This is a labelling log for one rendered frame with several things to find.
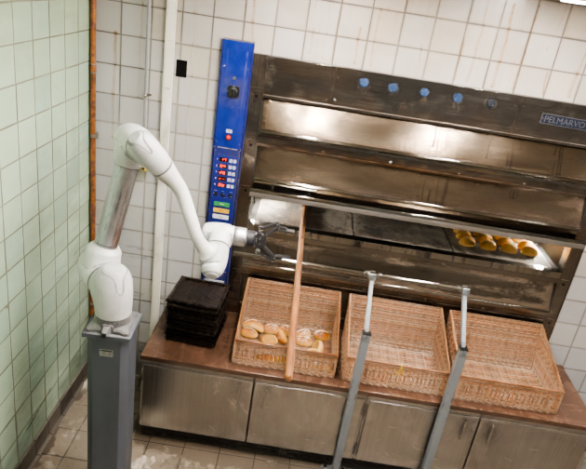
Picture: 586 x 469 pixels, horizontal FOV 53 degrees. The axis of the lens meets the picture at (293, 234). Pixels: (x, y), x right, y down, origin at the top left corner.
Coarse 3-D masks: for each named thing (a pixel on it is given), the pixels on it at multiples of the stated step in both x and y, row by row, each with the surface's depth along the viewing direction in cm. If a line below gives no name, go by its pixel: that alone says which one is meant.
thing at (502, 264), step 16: (256, 224) 330; (320, 240) 331; (336, 240) 330; (352, 240) 330; (368, 240) 331; (432, 256) 330; (448, 256) 330; (464, 256) 331; (480, 256) 334; (528, 272) 330; (544, 272) 330; (560, 272) 330
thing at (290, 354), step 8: (304, 208) 353; (304, 216) 343; (304, 224) 332; (304, 232) 324; (296, 264) 287; (296, 272) 279; (296, 280) 271; (296, 288) 263; (296, 296) 257; (296, 304) 251; (296, 312) 245; (296, 320) 240; (296, 328) 235; (288, 336) 230; (288, 344) 224; (288, 352) 219; (288, 360) 214; (288, 368) 210; (288, 376) 207
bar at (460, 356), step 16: (240, 256) 297; (256, 256) 296; (352, 272) 296; (368, 272) 296; (368, 288) 295; (448, 288) 296; (464, 288) 295; (368, 304) 291; (464, 304) 294; (368, 320) 288; (464, 320) 291; (368, 336) 284; (464, 336) 288; (464, 352) 284; (352, 384) 296; (448, 384) 293; (352, 400) 300; (448, 400) 296; (432, 432) 309; (336, 448) 316; (432, 448) 309; (336, 464) 318
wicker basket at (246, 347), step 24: (264, 288) 340; (288, 288) 340; (312, 288) 340; (240, 312) 318; (264, 312) 343; (288, 312) 342; (312, 312) 342; (336, 312) 340; (240, 336) 330; (336, 336) 320; (240, 360) 308; (264, 360) 307; (312, 360) 304; (336, 360) 303
